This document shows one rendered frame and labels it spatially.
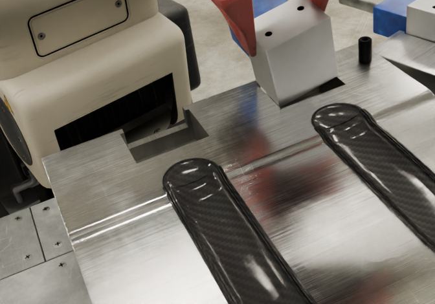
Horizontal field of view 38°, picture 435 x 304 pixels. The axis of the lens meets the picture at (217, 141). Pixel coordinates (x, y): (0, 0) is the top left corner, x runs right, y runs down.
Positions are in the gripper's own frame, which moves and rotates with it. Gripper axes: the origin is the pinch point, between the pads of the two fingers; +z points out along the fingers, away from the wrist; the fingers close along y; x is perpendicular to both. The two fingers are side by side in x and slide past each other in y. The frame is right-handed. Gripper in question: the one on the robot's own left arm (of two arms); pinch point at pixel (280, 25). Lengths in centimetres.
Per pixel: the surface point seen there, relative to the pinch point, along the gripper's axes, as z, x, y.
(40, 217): 11.4, 5.8, -22.0
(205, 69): 119, 138, 28
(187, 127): 5.2, 0.8, -8.5
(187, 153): 2.8, -3.8, -10.0
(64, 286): 10.3, -2.8, -21.9
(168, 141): 5.5, 0.7, -10.3
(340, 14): 129, 141, 86
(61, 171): 2.0, -0.6, -17.8
